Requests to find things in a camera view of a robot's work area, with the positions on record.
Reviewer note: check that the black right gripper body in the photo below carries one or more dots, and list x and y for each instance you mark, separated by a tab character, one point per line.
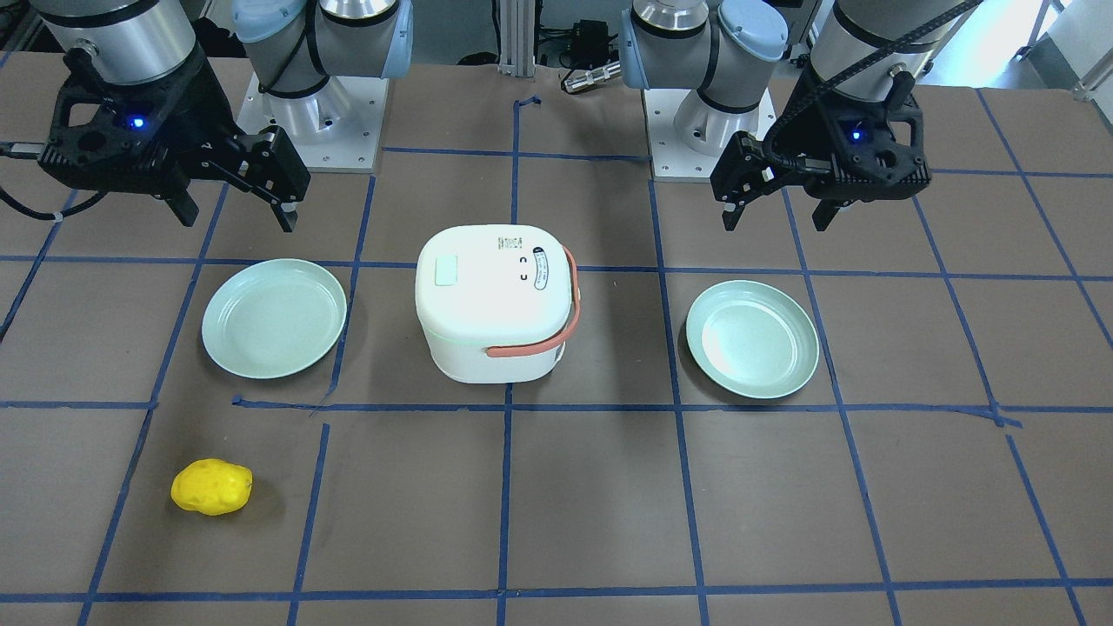
202	120

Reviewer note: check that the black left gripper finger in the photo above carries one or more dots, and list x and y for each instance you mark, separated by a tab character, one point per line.
732	212
824	213

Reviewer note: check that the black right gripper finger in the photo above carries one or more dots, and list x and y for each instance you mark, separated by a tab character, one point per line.
286	214
184	207

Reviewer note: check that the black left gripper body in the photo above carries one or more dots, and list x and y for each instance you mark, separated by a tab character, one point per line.
807	120

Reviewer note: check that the white rice cooker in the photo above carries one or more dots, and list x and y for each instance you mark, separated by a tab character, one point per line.
497	303

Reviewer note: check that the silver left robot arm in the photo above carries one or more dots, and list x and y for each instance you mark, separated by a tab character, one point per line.
727	52

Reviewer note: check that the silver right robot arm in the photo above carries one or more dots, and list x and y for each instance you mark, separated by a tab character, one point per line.
295	47

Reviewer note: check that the pale green plate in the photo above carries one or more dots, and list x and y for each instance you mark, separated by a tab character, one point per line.
274	319
752	339

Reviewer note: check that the black power adapter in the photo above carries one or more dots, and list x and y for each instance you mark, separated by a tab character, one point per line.
589	44

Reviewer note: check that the yellow toy potato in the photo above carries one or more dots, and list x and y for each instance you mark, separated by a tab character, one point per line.
212	487

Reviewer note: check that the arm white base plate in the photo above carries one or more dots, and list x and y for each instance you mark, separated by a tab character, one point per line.
336	130
687	137

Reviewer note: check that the silver cable connector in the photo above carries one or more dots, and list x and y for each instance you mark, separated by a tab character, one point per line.
578	81

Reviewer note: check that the aluminium frame post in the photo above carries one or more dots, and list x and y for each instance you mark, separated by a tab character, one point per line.
517	35

